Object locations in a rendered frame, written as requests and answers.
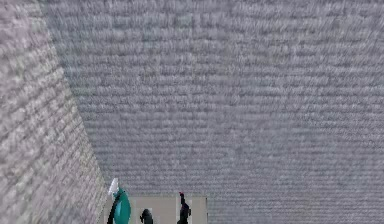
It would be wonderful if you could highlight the black bottle with red tip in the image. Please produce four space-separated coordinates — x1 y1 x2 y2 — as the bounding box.
176 191 192 224

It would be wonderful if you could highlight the small black round object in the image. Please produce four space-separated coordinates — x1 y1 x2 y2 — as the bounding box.
139 208 155 224

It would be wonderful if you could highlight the teal spray bottle white nozzle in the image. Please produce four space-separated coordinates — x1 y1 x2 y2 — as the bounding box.
106 177 132 224

